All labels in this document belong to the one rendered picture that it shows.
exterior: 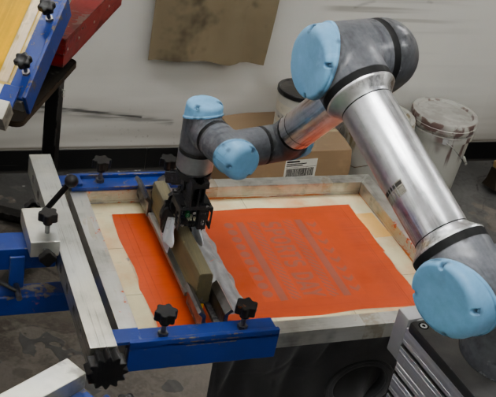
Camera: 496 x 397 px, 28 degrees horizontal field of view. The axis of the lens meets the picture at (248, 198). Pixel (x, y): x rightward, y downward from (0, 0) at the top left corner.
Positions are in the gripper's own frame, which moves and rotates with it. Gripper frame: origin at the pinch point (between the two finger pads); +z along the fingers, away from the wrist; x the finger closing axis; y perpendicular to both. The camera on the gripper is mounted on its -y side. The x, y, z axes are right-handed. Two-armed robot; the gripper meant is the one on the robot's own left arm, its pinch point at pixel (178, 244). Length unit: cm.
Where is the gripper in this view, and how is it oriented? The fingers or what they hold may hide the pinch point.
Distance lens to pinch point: 211.6
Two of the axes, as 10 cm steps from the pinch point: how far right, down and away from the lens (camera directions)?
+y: 3.3, 5.3, -7.8
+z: -1.7, 8.4, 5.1
